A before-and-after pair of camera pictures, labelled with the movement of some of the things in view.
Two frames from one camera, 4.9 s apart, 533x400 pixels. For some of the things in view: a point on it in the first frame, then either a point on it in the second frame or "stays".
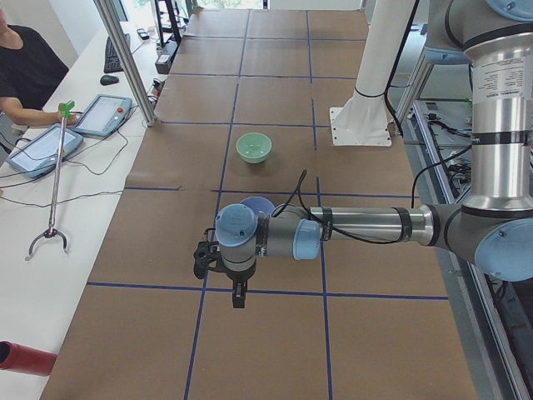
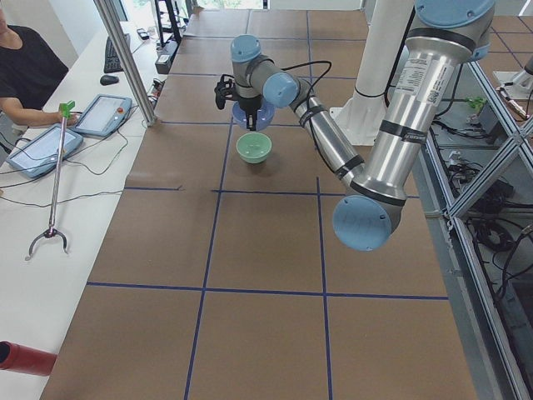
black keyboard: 112,62 stays
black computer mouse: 108,79 stays
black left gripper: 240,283 to 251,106
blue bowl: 261,205 to 264,115
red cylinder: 25,359 stays
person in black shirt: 30,72 stays
